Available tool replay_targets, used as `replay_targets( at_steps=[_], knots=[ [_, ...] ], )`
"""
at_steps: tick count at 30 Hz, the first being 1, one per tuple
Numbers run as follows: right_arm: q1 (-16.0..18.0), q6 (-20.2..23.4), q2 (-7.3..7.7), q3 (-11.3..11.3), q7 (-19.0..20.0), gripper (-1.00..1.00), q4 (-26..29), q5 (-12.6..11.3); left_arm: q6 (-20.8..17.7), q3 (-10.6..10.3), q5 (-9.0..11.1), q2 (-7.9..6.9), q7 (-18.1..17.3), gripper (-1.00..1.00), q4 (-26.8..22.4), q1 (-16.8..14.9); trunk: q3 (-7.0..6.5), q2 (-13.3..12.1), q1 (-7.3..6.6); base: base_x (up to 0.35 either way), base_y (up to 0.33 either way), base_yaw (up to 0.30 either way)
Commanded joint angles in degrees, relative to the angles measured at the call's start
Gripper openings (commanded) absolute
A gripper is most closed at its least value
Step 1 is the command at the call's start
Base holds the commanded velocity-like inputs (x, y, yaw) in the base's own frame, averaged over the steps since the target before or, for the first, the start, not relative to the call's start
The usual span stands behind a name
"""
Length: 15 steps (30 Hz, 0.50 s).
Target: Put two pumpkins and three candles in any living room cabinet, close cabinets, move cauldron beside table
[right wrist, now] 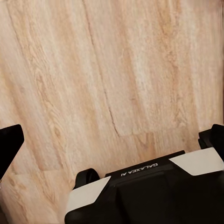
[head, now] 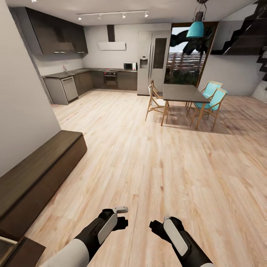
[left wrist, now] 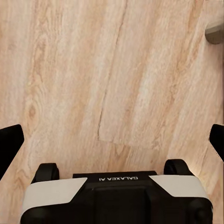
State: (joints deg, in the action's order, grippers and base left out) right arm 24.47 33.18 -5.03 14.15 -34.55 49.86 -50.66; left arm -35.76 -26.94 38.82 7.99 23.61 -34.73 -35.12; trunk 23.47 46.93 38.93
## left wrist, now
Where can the pillar candle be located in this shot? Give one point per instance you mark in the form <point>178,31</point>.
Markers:
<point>214,32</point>

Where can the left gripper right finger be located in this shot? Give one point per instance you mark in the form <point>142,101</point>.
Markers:
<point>217,139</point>

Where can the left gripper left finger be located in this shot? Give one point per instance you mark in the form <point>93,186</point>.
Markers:
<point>11,140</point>

